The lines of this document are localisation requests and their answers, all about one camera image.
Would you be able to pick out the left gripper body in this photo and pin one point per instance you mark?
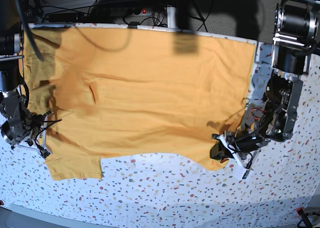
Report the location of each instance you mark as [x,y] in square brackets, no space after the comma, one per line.
[242,141]

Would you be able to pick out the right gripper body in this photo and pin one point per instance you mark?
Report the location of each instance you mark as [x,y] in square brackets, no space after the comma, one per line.
[21,131]

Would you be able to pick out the yellow T-shirt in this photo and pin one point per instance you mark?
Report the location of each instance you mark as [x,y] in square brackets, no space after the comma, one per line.
[117,92]

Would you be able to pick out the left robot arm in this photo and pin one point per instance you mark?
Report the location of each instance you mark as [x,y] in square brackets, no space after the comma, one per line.
[296,38]

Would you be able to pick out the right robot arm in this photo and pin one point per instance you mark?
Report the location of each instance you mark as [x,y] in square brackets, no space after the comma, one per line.
[14,92]

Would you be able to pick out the terrazzo patterned tablecloth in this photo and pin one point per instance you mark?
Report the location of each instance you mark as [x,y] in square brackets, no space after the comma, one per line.
[159,190]

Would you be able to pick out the red-tipped clamp right corner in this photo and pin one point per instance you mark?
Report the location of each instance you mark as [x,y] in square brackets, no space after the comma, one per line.
[304,222]

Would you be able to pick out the white power strip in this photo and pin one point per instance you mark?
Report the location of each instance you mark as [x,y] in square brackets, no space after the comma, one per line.
[121,11]

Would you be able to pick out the black table clamp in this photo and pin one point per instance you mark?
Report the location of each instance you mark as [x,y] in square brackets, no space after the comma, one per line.
[133,25]

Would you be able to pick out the white metal pole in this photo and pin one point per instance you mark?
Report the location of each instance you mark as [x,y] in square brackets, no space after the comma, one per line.
[171,17]

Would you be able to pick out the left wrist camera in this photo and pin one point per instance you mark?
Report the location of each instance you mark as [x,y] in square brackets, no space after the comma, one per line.
[242,173]

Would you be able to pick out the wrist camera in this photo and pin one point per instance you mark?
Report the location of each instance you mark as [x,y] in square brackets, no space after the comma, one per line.
[44,153]
[242,173]

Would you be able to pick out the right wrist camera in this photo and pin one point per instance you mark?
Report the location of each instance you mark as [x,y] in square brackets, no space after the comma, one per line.
[44,153]

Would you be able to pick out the black camera stand pole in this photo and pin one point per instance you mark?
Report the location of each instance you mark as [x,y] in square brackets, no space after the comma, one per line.
[182,14]

